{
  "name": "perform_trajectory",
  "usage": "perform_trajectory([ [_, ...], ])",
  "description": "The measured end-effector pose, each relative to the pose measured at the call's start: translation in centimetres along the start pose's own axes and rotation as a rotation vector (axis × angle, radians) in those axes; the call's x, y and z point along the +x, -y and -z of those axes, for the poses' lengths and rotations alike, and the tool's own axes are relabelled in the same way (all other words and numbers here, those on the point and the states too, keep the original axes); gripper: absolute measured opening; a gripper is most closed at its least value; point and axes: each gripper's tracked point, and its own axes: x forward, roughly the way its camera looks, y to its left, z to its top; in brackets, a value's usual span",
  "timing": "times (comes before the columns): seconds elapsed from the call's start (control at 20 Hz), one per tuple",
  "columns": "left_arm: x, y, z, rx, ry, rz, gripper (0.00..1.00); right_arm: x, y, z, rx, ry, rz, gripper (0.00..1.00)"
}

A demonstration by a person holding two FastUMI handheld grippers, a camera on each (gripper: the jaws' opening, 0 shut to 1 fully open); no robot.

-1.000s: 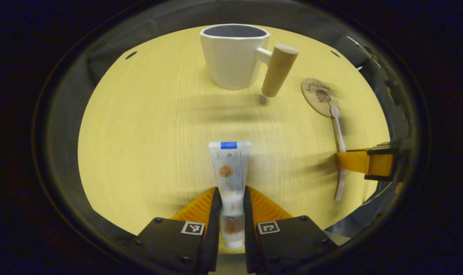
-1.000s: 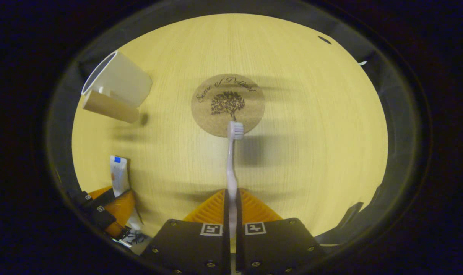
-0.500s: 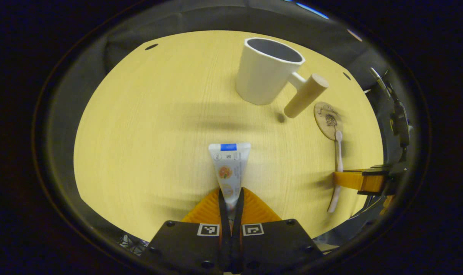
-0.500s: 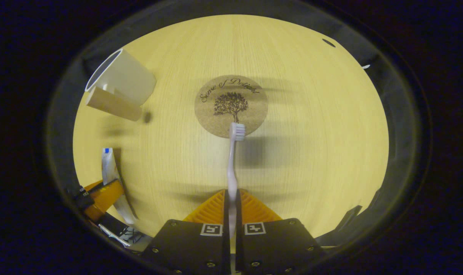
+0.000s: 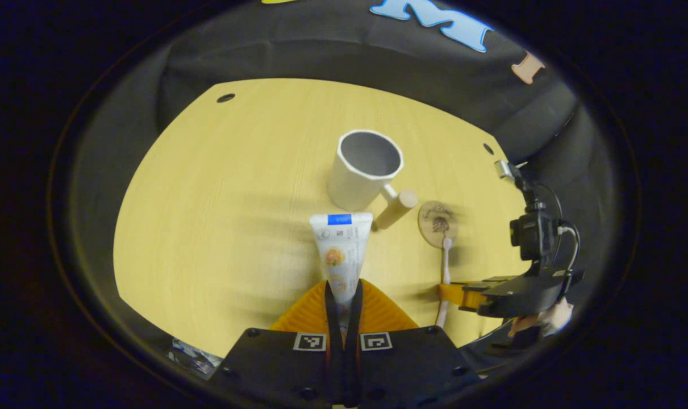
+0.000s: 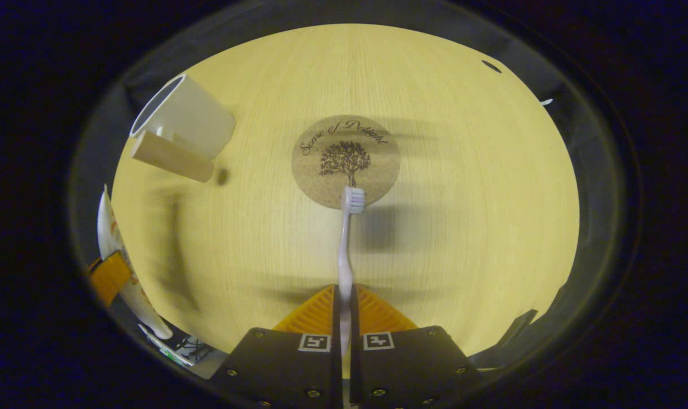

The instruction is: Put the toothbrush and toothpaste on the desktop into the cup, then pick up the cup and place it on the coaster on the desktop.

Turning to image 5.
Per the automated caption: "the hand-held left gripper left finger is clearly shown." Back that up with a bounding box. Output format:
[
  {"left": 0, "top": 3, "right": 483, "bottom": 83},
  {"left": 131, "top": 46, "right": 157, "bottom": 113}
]
[{"left": 210, "top": 279, "right": 344, "bottom": 407}]

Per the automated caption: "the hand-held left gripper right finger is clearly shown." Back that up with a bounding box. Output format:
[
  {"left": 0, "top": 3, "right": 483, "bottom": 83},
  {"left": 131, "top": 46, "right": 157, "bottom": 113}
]
[{"left": 347, "top": 278, "right": 481, "bottom": 407}]

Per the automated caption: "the white toothbrush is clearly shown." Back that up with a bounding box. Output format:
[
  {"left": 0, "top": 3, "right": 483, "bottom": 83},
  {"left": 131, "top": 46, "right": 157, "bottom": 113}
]
[{"left": 436, "top": 237, "right": 453, "bottom": 328}]

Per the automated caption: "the round wooden coaster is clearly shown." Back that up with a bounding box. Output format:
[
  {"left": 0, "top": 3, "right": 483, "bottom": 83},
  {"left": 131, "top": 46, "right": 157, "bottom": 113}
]
[{"left": 418, "top": 201, "right": 459, "bottom": 249}]

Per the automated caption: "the white toothpaste tube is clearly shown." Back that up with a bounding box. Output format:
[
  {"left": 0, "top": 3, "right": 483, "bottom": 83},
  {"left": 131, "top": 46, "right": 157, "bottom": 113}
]
[{"left": 310, "top": 213, "right": 374, "bottom": 330}]

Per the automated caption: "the white cup with wooden handle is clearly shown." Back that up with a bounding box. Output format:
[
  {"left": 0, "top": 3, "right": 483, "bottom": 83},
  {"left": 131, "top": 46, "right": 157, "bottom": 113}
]
[{"left": 327, "top": 130, "right": 419, "bottom": 231}]

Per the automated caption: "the blue and white crumpled wrapper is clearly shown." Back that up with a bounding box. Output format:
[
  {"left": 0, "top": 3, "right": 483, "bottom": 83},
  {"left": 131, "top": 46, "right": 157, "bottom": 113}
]
[{"left": 170, "top": 339, "right": 222, "bottom": 378}]

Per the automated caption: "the black backdrop cloth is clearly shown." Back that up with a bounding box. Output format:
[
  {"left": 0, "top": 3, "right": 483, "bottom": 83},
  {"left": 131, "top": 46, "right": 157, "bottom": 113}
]
[{"left": 65, "top": 0, "right": 617, "bottom": 364}]

